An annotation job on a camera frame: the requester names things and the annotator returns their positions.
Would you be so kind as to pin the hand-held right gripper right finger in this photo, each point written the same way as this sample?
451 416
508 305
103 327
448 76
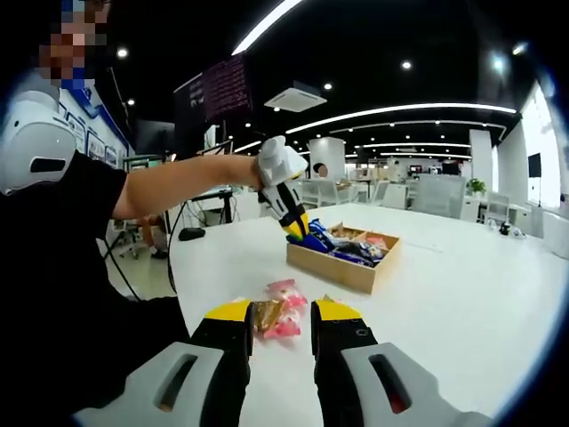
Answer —
427 400

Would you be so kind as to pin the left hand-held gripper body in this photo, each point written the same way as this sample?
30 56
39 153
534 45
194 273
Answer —
280 164

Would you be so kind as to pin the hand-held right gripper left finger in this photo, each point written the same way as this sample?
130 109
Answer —
138 400

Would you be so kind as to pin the blue Oreo cookie packet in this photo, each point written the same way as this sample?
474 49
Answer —
319 236

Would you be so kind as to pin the golden mixed nuts packet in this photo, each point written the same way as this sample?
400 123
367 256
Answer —
344 232
266 316

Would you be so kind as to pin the wooden divided container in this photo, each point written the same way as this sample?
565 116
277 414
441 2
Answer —
329 267

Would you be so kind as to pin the blue white QQ candy packet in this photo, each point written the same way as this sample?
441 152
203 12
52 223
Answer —
351 258

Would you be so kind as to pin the group of white office chairs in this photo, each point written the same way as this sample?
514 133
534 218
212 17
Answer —
338 191

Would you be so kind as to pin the ceiling air conditioner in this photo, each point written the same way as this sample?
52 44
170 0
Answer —
295 97

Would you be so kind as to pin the hanging dark display screen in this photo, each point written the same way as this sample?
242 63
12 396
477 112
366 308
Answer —
222 89

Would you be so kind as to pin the black computer mouse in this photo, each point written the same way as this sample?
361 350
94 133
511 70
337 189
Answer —
192 234

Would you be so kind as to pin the white table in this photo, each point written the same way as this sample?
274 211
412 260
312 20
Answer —
444 289

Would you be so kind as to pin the black desk monitor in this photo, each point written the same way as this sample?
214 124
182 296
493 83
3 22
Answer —
153 138

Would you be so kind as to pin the white mesh office chair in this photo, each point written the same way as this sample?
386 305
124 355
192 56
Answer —
440 193

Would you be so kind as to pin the person in black shirt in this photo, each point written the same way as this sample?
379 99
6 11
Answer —
58 276

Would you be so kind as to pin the potted plant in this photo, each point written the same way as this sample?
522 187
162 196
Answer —
476 186

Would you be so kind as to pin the small black device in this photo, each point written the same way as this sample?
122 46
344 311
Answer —
504 228

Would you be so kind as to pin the black screen on floor stand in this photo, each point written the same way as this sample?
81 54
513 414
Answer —
534 165

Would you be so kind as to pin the white chest device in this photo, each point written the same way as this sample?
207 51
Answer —
35 133

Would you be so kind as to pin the wall poster board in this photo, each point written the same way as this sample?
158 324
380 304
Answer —
93 133

